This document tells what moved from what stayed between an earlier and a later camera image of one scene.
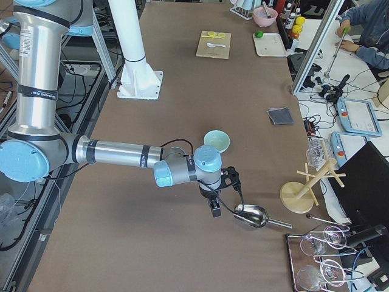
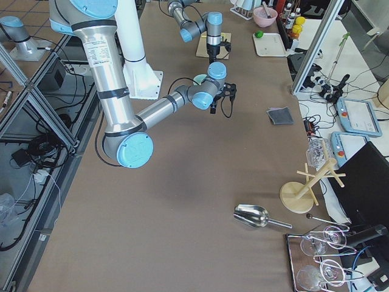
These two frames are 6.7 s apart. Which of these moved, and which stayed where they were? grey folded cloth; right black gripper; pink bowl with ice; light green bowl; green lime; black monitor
Moved: right black gripper; light green bowl
Stayed: pink bowl with ice; green lime; black monitor; grey folded cloth
